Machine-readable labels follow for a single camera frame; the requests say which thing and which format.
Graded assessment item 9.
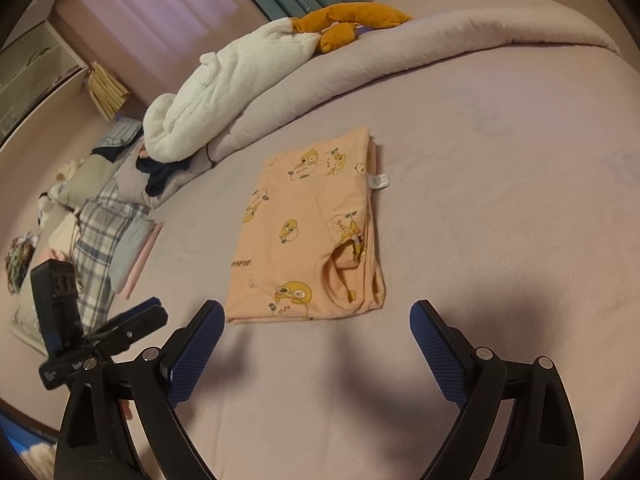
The cream plush toy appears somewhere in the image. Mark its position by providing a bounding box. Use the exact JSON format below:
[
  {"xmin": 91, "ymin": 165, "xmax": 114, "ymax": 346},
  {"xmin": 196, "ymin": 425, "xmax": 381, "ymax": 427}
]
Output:
[{"xmin": 55, "ymin": 159, "xmax": 86, "ymax": 181}]

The orange printed shirt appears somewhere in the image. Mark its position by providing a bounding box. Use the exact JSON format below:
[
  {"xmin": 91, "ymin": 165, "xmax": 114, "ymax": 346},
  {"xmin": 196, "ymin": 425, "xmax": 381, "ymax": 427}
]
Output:
[{"xmin": 225, "ymin": 127, "xmax": 387, "ymax": 323}]

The white cabinet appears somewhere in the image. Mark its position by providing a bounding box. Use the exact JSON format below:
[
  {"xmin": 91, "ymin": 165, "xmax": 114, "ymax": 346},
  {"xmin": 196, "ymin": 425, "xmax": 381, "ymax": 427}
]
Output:
[{"xmin": 0, "ymin": 17, "xmax": 93, "ymax": 151}]

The striped pillow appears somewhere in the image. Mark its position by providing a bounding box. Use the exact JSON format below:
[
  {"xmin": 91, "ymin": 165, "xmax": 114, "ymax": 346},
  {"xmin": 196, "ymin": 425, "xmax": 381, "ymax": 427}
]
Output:
[{"xmin": 91, "ymin": 117, "xmax": 143, "ymax": 163}]

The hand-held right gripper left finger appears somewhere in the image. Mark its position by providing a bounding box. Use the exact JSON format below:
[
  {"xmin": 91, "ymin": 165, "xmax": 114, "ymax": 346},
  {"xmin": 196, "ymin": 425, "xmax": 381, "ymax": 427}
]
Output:
[{"xmin": 54, "ymin": 300, "xmax": 226, "ymax": 480}]

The white plush goose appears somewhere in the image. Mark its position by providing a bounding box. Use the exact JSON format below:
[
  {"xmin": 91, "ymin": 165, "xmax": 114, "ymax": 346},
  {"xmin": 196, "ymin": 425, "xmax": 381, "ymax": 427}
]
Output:
[{"xmin": 142, "ymin": 2, "xmax": 413, "ymax": 163}]

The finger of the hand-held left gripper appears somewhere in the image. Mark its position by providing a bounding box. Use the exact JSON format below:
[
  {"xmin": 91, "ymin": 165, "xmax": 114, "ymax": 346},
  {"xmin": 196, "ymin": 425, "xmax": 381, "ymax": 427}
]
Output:
[
  {"xmin": 82, "ymin": 306, "xmax": 170, "ymax": 361},
  {"xmin": 107, "ymin": 296, "xmax": 163, "ymax": 323}
]

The lavender duvet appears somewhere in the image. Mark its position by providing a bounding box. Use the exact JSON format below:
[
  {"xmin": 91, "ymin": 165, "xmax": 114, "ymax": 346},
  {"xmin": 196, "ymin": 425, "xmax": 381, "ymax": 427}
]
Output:
[{"xmin": 115, "ymin": 0, "xmax": 623, "ymax": 211}]

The lavender bed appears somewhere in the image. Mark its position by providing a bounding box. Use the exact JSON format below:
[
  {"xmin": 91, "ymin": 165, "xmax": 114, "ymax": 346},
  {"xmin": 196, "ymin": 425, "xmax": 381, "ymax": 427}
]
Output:
[{"xmin": 0, "ymin": 0, "xmax": 640, "ymax": 480}]

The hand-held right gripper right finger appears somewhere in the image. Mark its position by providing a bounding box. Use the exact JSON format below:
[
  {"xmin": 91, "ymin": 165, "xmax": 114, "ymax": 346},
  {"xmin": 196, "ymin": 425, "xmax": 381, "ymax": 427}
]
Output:
[{"xmin": 409, "ymin": 300, "xmax": 585, "ymax": 480}]

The folded grey-blue towel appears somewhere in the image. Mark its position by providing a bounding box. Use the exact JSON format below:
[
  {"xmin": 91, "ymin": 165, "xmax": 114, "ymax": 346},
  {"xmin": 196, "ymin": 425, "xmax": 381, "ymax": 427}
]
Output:
[{"xmin": 109, "ymin": 220, "xmax": 156, "ymax": 293}]

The navy garment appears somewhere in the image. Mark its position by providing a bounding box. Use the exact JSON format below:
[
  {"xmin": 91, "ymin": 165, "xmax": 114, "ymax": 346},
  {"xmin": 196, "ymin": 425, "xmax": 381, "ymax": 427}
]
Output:
[{"xmin": 136, "ymin": 155, "xmax": 193, "ymax": 198}]

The beige pillow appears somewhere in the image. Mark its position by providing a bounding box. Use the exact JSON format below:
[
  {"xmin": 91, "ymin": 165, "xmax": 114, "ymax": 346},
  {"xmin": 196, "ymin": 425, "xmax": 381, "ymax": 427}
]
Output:
[{"xmin": 57, "ymin": 155, "xmax": 121, "ymax": 208}]

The folded pink cloth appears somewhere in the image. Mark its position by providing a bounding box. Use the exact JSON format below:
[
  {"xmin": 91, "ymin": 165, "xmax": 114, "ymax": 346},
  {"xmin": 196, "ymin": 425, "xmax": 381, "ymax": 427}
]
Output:
[{"xmin": 120, "ymin": 222, "xmax": 166, "ymax": 298}]

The floral patterned cloth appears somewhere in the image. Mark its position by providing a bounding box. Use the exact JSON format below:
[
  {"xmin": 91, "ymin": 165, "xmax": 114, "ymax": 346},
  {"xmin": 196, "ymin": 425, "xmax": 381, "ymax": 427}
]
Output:
[{"xmin": 4, "ymin": 232, "xmax": 40, "ymax": 295}]

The plaid quilt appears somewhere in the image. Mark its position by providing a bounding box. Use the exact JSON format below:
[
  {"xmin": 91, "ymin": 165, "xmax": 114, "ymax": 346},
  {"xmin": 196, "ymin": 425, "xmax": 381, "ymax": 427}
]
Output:
[{"xmin": 75, "ymin": 180, "xmax": 151, "ymax": 331}]

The white plush dog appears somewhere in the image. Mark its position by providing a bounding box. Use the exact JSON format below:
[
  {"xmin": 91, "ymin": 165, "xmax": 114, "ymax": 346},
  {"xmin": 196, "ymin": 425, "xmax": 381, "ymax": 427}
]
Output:
[{"xmin": 37, "ymin": 192, "xmax": 63, "ymax": 233}]

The cream garment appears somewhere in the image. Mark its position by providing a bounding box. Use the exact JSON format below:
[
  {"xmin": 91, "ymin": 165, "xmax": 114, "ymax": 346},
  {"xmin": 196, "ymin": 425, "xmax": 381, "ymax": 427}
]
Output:
[{"xmin": 47, "ymin": 210, "xmax": 83, "ymax": 256}]

